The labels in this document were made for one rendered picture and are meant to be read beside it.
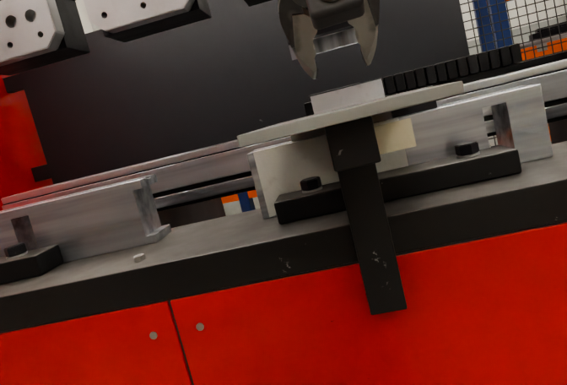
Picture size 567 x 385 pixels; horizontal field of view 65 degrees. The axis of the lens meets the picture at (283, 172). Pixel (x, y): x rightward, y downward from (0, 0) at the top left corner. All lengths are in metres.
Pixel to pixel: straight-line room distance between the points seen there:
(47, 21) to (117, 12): 0.10
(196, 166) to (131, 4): 0.38
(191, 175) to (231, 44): 0.40
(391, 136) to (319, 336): 0.27
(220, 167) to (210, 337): 0.42
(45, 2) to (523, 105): 0.64
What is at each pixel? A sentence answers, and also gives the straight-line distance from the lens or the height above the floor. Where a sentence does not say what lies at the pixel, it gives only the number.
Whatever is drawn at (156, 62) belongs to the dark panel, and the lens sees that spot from 1.23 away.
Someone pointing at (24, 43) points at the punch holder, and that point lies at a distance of 0.74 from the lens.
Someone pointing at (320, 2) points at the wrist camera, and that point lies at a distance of 0.40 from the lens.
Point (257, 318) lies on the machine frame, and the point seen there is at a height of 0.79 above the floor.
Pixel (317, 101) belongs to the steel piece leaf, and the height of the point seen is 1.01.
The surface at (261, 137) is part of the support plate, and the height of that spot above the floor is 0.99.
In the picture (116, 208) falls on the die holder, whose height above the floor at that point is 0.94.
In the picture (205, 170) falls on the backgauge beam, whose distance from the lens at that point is 0.92.
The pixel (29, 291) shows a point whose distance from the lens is 0.65.
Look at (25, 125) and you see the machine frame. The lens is 1.45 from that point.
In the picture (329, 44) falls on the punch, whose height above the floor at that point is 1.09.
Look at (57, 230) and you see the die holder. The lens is 0.75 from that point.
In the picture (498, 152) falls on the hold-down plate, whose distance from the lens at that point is 0.59.
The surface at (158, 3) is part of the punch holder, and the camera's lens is 0.65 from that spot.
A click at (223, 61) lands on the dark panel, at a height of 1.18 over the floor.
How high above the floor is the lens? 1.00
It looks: 7 degrees down
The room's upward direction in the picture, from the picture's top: 14 degrees counter-clockwise
